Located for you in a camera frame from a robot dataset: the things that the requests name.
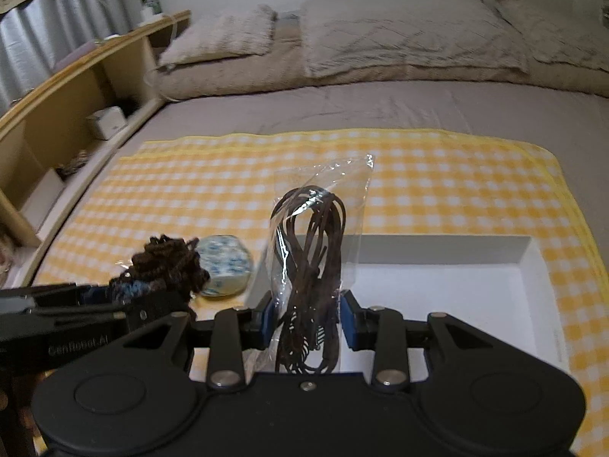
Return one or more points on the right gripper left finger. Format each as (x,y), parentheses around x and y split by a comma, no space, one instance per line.
(257,324)

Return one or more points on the white tissue box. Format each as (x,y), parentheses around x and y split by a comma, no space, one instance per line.
(106,123)

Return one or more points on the dark brown crochet item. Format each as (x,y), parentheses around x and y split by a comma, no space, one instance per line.
(166,274)

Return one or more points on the small braided item on shelf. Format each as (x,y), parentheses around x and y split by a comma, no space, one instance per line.
(80,160)

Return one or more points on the dark brown cord bag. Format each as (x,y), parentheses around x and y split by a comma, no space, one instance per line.
(311,259)

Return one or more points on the white flat box on shelf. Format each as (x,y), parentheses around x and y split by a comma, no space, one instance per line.
(42,199)

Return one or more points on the yellow checkered cloth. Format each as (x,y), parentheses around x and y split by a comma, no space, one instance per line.
(424,182)

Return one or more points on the wooden bedside shelf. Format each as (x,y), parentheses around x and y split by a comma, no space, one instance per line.
(49,127)

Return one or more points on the fluffy cream pillow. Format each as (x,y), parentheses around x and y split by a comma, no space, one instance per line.
(228,34)

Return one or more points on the white cardboard box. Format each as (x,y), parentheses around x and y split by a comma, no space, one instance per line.
(499,284)

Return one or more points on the silver grey curtain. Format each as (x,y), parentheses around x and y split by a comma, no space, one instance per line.
(37,34)

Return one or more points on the grey bed sheet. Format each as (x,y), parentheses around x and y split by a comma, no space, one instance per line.
(572,126)

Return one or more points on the blue floral fabric pouch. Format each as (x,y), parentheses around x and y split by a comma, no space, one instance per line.
(228,263)

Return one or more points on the beige quilted duvet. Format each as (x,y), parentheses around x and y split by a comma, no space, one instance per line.
(339,42)

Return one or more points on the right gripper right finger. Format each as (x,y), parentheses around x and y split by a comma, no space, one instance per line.
(360,325)

